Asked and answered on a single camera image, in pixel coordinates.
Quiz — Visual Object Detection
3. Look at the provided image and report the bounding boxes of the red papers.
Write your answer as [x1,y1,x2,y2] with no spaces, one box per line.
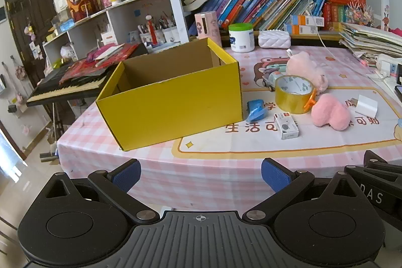
[60,43,140,85]

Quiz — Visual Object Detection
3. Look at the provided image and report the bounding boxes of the white jar green lid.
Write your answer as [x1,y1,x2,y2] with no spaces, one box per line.
[228,23,255,53]

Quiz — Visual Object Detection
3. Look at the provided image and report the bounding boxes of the pink checkered tablecloth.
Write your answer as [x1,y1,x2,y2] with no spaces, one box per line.
[57,42,402,212]

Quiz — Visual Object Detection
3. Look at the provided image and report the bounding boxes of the white quilted pouch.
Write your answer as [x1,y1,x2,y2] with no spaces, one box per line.
[258,30,291,49]

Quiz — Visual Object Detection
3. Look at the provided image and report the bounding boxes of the blue plastic packet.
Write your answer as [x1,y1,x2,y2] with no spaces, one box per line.
[246,100,267,122]

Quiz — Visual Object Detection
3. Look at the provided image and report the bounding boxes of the red boxed books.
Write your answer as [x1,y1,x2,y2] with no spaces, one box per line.
[323,0,366,30]

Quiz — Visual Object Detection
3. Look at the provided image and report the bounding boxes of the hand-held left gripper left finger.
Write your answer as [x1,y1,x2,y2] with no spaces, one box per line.
[45,158,160,224]

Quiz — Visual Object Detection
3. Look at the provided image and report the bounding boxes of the pink plush toy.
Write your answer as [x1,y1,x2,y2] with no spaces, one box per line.
[285,51,329,95]

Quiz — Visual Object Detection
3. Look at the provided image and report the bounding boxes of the small white box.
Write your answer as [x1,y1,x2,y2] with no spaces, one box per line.
[274,113,299,140]

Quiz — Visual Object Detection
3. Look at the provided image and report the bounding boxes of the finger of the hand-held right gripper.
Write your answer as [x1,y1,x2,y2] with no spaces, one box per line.
[364,150,402,176]

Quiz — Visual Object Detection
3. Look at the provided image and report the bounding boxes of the stack of papers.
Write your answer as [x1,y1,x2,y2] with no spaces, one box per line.
[338,22,402,60]

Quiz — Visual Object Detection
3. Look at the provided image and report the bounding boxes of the white charger adapter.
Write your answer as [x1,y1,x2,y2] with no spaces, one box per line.
[354,95,379,120]

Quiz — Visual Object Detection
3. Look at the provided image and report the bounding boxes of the black keyboard piano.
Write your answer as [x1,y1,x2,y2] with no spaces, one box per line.
[26,43,148,107]

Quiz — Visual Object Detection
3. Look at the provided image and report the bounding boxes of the pink heart plush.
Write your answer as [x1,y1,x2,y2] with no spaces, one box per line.
[311,93,350,131]

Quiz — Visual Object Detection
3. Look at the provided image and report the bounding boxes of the yellow tape roll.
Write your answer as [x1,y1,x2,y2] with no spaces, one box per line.
[275,75,318,115]

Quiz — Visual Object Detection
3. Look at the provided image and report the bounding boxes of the white pen cups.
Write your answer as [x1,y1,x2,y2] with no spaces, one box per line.
[140,28,179,45]

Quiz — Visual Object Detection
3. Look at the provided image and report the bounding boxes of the white cable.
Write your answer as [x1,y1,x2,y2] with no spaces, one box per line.
[305,0,377,77]

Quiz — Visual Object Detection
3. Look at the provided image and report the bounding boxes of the black keyboard stand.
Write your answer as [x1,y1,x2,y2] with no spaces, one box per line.
[52,101,66,133]

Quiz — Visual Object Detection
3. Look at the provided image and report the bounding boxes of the white shelf unit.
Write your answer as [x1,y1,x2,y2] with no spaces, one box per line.
[42,0,176,61]

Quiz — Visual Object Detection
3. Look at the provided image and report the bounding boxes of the yellow cardboard box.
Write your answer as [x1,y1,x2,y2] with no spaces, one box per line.
[96,37,243,152]

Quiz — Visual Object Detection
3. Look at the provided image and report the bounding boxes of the dark wooden door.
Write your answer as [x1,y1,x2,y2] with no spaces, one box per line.
[3,0,63,162]

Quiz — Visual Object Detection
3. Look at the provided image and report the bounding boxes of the row of colourful books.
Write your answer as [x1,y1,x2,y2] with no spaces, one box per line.
[201,0,327,31]

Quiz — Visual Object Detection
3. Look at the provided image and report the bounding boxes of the fortune god figure box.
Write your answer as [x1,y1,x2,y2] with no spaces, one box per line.
[64,0,95,22]

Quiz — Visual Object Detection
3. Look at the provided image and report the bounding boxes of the orange white boxes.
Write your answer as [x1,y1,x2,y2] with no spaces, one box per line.
[284,14,324,35]

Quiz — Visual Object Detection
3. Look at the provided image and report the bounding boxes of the pink box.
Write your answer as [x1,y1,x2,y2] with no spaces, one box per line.
[195,11,222,47]

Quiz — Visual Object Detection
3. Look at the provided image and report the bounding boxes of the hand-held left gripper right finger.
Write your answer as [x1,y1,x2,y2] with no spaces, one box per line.
[246,157,357,223]

